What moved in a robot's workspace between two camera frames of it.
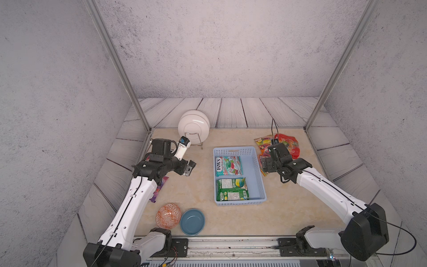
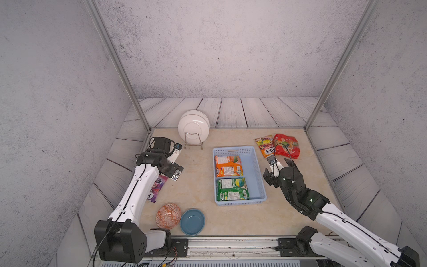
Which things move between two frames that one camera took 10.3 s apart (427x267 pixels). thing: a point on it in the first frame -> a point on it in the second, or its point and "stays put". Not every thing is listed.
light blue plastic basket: x=238 y=178 stays put
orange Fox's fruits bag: x=264 y=152 -> x=228 y=166
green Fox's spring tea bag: x=232 y=189 stays put
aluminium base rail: x=238 y=248 stays put
